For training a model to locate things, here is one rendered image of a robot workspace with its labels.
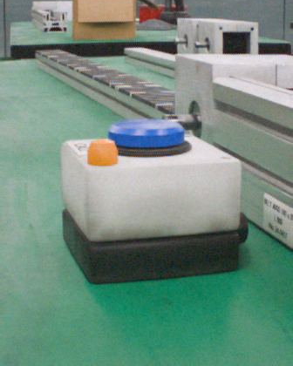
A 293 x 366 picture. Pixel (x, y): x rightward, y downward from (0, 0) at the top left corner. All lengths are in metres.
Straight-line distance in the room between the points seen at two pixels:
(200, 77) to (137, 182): 0.21
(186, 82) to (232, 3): 11.22
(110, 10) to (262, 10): 9.37
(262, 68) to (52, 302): 0.27
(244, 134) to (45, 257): 0.15
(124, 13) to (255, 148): 2.17
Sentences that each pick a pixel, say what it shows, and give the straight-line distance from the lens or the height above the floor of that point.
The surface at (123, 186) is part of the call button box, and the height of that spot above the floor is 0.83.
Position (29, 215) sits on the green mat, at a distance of 0.55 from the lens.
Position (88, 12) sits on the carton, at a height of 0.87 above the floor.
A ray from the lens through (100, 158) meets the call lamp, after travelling 0.40.
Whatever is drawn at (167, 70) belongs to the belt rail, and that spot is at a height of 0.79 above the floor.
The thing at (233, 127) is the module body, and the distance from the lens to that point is 0.55.
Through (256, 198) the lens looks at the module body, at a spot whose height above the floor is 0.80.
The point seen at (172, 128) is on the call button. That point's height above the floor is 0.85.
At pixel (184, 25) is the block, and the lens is 1.73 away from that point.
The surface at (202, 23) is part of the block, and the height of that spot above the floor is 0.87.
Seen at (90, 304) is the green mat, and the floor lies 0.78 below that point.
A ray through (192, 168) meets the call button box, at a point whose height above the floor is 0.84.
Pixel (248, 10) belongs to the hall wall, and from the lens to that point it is 11.92.
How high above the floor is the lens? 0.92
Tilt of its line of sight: 12 degrees down
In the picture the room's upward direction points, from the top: straight up
